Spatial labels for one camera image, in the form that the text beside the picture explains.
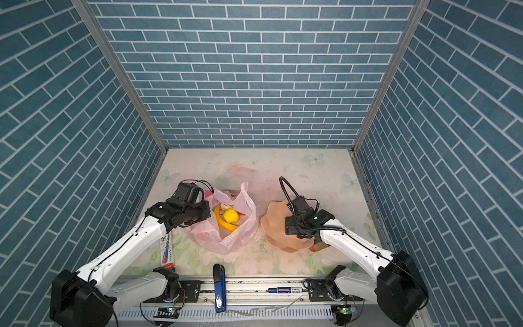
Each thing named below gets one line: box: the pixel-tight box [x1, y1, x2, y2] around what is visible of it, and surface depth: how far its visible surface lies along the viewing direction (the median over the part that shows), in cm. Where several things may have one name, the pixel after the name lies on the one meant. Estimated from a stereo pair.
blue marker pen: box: [266, 286, 304, 294], surface depth 75 cm
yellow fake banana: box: [213, 204, 240, 232], surface depth 90 cm
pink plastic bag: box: [185, 181, 260, 256], surface depth 78 cm
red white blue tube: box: [160, 231, 177, 273], surface depth 82 cm
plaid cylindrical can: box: [309, 241, 331, 253], surface depth 84 cm
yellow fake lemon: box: [223, 207, 240, 224], surface depth 91 cm
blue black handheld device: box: [212, 263, 227, 314], surface depth 73 cm
